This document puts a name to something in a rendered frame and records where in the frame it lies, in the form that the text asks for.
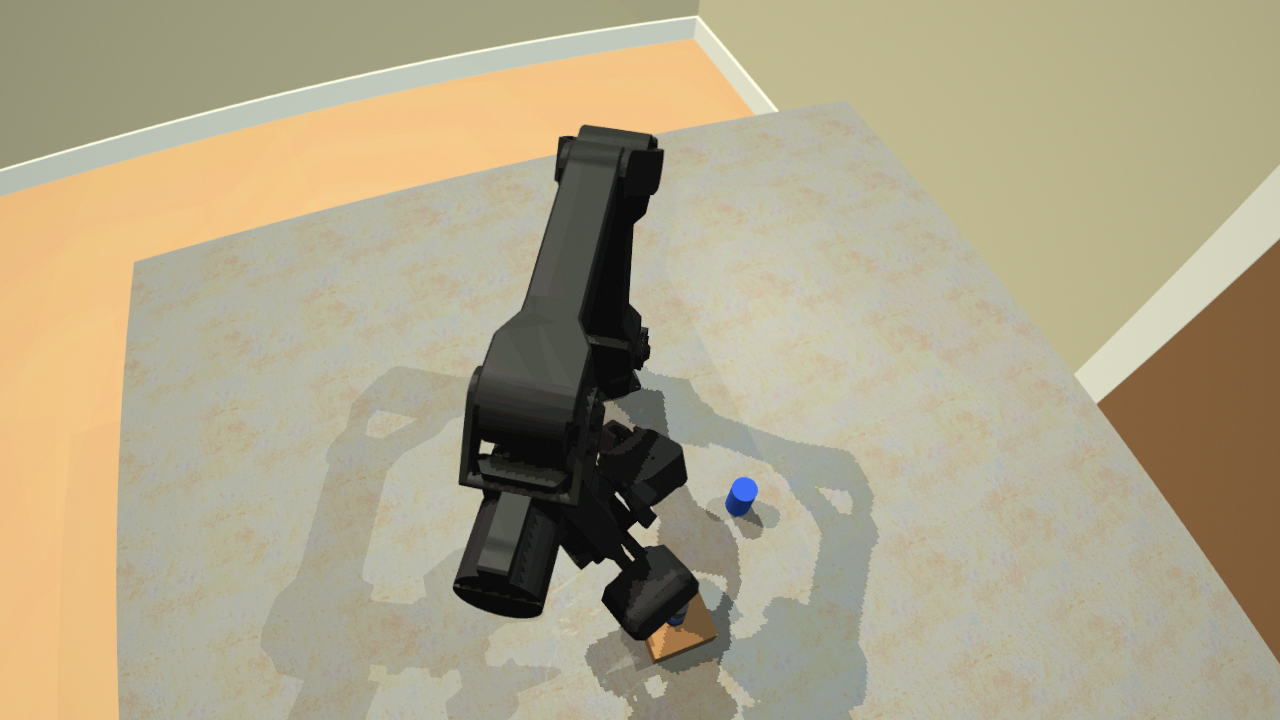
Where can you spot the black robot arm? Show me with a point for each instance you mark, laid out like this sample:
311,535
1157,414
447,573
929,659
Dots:
538,395

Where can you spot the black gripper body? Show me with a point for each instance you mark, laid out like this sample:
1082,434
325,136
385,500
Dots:
649,590

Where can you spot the tan wooden block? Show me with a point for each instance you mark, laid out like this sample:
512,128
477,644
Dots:
694,630

